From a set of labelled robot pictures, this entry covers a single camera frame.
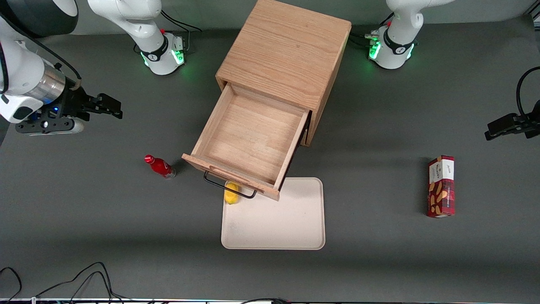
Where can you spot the red bottle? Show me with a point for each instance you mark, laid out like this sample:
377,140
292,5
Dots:
160,166

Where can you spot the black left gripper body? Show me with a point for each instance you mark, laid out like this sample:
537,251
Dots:
524,124

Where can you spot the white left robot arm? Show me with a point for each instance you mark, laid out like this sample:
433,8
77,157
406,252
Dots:
396,42

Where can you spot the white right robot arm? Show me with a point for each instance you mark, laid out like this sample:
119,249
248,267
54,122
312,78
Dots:
139,29

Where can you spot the red cookie box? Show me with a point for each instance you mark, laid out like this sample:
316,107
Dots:
441,188

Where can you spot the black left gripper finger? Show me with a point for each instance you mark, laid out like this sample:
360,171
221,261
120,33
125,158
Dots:
504,120
502,131

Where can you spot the wooden drawer cabinet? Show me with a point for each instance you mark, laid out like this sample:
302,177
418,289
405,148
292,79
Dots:
291,50

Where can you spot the yellow lemon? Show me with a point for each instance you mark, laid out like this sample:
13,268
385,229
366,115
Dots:
230,198

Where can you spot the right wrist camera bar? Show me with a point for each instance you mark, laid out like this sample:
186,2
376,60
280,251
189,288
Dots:
46,126

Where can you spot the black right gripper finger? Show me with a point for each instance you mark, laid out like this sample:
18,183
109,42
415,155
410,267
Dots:
109,102
107,114

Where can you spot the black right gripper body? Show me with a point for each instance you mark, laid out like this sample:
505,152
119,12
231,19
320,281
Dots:
74,103

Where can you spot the beige plastic tray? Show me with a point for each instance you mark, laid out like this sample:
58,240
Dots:
274,219

